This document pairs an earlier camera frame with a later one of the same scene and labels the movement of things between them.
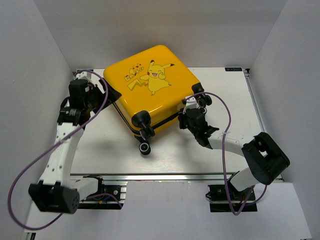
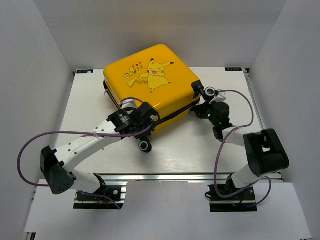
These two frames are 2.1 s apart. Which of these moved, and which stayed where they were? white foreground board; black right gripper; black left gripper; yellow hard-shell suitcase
Moved: black right gripper; black left gripper
Stayed: white foreground board; yellow hard-shell suitcase
